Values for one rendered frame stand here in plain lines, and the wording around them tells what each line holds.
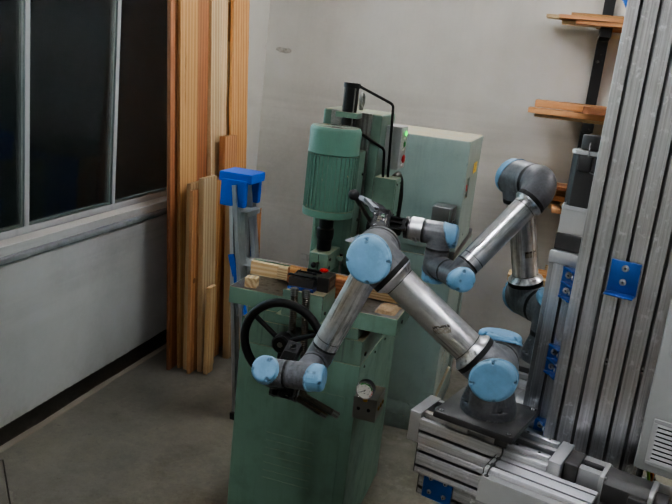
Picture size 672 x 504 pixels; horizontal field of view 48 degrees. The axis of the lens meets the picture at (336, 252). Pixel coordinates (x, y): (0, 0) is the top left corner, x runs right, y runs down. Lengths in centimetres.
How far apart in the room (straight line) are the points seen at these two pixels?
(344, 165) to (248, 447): 107
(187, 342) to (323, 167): 179
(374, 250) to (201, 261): 220
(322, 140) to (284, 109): 262
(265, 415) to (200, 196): 149
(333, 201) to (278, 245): 274
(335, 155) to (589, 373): 104
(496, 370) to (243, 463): 127
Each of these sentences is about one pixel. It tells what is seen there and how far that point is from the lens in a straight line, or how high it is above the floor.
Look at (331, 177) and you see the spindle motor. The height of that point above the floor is 131.
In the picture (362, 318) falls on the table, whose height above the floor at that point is 88.
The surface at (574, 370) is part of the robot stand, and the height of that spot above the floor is 95.
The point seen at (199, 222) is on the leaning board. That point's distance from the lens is 390.
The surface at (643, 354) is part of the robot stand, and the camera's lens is 210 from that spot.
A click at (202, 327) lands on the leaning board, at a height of 25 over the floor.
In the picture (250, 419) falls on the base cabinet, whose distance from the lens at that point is 277.
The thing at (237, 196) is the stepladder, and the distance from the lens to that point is 338.
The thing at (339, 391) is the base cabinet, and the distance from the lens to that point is 261.
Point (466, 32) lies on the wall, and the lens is 482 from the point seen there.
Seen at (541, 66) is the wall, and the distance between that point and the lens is 477.
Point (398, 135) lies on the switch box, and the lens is 280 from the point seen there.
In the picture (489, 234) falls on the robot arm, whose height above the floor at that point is 124.
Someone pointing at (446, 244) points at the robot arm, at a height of 118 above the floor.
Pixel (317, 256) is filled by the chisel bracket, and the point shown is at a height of 103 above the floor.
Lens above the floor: 170
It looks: 14 degrees down
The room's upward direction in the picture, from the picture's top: 6 degrees clockwise
